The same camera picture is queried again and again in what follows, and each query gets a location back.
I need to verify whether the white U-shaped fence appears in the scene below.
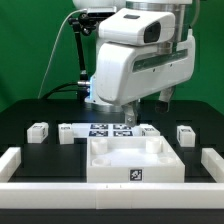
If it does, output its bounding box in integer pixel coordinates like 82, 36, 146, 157
0, 147, 224, 209

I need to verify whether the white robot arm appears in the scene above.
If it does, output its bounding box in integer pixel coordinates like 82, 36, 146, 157
72, 0, 195, 127

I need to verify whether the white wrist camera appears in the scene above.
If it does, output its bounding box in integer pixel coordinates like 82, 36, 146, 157
99, 8, 175, 46

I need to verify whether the white cable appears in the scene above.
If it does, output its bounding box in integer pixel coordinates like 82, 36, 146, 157
37, 9, 88, 100

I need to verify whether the white square tabletop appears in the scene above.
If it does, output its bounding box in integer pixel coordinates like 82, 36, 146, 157
86, 136, 185, 183

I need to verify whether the silver mounted camera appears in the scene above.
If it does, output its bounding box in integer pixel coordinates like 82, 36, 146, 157
87, 6, 117, 19

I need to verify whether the white fiducial marker plate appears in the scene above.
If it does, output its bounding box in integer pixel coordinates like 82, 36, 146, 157
72, 123, 141, 138

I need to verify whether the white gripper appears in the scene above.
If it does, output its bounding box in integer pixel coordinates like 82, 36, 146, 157
96, 33, 195, 127

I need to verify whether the black cable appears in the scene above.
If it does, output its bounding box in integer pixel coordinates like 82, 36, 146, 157
41, 82, 81, 100

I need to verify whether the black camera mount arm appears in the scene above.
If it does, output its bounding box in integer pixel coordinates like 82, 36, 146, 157
68, 13, 96, 101

